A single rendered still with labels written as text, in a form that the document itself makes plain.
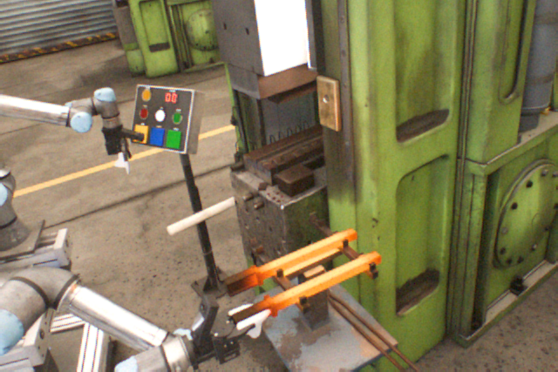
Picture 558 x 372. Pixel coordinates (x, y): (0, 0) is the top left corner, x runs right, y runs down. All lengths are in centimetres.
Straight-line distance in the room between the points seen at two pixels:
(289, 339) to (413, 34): 101
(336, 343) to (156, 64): 564
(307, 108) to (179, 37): 461
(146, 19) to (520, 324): 550
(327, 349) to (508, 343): 126
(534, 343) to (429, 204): 90
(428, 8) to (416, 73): 21
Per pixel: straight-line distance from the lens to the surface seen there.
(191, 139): 213
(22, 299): 128
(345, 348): 145
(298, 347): 146
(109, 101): 203
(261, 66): 161
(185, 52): 670
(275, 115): 207
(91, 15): 967
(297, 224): 179
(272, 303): 119
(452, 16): 168
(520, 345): 255
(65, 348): 251
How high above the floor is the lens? 186
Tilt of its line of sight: 28 degrees down
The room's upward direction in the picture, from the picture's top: 7 degrees counter-clockwise
